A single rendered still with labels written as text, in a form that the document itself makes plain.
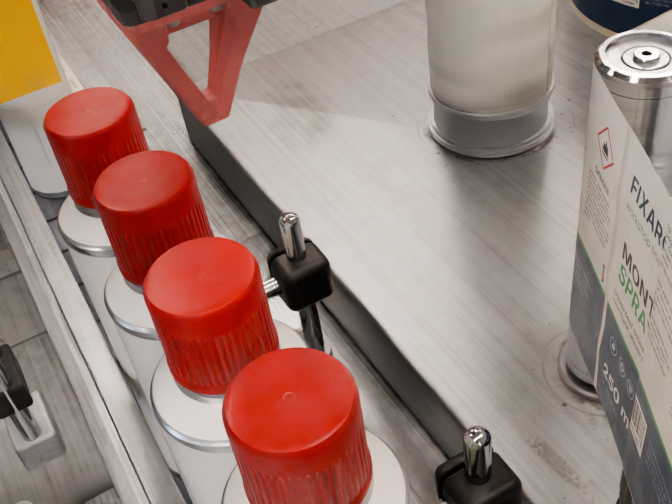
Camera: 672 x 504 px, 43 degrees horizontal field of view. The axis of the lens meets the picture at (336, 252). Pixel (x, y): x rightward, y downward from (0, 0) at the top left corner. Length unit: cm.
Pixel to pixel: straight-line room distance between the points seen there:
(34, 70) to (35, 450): 20
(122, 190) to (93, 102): 6
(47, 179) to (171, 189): 37
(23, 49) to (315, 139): 30
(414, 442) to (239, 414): 31
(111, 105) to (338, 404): 16
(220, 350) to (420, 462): 27
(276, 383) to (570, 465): 25
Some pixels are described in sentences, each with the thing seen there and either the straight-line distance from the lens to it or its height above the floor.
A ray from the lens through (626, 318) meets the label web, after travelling 35.
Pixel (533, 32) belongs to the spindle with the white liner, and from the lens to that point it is 56.
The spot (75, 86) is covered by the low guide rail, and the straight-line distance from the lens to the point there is 70.
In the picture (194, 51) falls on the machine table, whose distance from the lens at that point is 89.
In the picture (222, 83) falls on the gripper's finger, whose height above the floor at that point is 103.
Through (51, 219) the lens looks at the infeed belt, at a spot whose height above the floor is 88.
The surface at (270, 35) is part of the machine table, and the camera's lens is 89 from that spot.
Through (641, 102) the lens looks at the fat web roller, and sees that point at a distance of 34.
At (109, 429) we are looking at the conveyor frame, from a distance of 49.
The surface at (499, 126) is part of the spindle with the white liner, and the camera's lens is 59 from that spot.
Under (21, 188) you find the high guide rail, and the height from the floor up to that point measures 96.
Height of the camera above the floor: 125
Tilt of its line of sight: 43 degrees down
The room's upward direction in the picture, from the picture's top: 9 degrees counter-clockwise
